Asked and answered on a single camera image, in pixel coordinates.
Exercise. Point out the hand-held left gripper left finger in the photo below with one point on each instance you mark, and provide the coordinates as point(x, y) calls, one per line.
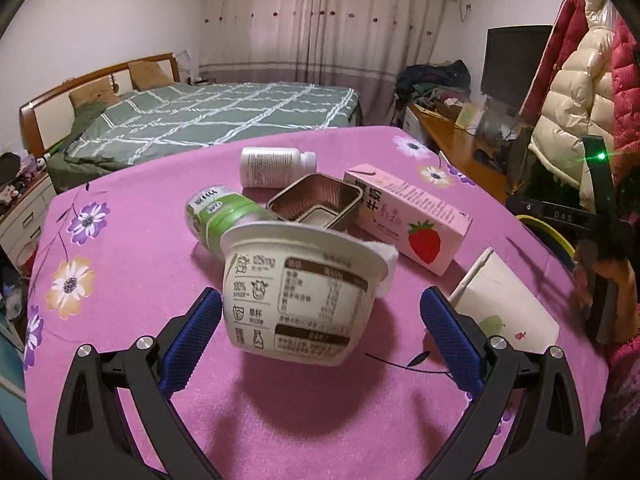
point(192, 340)

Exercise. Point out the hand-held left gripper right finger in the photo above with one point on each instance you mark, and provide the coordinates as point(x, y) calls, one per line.
point(450, 340)

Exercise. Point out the yellow rimmed trash bin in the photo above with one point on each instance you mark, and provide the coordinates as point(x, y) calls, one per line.
point(549, 228)

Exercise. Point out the white yogurt cup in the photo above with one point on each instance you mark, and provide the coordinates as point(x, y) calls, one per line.
point(300, 300)

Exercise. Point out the green white plastic bottle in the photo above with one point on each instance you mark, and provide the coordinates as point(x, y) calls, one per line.
point(220, 210)

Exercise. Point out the pink strawberry milk carton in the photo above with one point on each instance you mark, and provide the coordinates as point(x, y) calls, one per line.
point(400, 210)

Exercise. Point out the white pill bottle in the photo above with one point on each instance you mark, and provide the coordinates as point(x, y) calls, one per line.
point(270, 166)

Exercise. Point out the person's right forearm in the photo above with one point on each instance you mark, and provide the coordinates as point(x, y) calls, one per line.
point(625, 395)

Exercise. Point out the person's right hand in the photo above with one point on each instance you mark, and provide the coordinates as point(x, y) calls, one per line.
point(629, 305)

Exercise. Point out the white straw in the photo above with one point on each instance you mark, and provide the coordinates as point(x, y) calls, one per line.
point(470, 275)

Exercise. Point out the pink floral cloth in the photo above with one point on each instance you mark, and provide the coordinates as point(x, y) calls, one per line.
point(150, 260)

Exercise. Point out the white puffer jacket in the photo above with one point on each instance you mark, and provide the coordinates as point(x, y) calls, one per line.
point(575, 95)

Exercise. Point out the crimson quilted jacket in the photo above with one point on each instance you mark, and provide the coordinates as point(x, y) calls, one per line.
point(627, 85)

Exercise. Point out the wooden desk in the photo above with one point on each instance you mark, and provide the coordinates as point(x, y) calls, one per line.
point(460, 150)

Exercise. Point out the pale green box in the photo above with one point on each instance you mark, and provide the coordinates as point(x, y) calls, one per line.
point(467, 116)

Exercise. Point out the black television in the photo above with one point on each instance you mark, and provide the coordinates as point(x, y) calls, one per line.
point(515, 65)

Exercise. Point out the red coat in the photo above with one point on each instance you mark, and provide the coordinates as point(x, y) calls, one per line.
point(567, 25)

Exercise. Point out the brown foil tray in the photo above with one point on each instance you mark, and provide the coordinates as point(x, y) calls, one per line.
point(300, 195)

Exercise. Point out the mixed clothes pile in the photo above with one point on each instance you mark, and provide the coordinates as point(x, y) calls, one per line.
point(432, 82)

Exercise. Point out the white nightstand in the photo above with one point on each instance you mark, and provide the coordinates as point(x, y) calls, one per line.
point(25, 215)

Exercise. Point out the green plaid bed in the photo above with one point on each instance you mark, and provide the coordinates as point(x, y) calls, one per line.
point(210, 115)

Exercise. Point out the dark clothes pile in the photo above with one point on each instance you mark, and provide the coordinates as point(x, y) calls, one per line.
point(15, 175)

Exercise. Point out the brown pillow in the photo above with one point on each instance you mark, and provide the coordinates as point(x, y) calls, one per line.
point(92, 95)
point(147, 75)

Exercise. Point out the white bedside lamp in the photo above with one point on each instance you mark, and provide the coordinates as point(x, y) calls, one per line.
point(185, 60)

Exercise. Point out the pink white curtain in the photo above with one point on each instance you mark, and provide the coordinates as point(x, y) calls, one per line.
point(325, 35)

